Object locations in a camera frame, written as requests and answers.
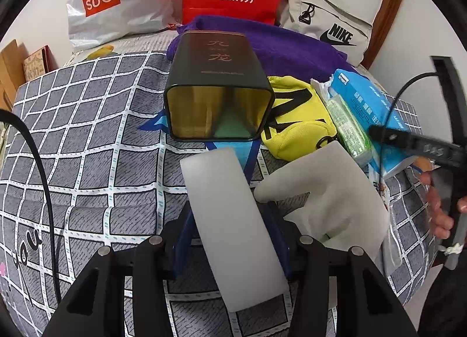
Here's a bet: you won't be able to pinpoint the green wet wipes pack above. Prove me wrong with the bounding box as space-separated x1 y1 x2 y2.
310 79 372 167

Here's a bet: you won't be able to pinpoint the blue tissue pack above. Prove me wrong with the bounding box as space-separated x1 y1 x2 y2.
328 69 422 180

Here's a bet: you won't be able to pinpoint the white foam block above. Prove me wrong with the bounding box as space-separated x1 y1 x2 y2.
180 148 288 312

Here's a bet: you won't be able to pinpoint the yellow fabric pouch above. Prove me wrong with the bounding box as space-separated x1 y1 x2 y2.
261 76 338 161

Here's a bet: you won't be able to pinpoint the white foam glove shape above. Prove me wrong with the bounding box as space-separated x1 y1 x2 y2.
254 141 389 260

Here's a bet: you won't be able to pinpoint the person's right hand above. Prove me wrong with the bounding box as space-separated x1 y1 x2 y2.
419 172 454 240

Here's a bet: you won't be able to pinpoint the grey checked bed cover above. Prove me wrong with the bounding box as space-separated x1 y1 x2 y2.
1 51 436 336

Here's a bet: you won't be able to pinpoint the purple towel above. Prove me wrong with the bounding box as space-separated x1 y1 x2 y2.
177 15 356 82

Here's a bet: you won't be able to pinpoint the dark green tin box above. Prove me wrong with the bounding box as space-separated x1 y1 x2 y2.
164 31 275 142

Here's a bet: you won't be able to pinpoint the brown cardboard boxes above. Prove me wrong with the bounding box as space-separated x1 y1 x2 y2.
0 40 54 111

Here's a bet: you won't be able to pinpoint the wooden door frame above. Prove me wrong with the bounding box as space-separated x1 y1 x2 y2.
362 0 402 69

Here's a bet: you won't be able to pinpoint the black cable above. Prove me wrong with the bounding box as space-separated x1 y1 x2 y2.
0 108 63 305

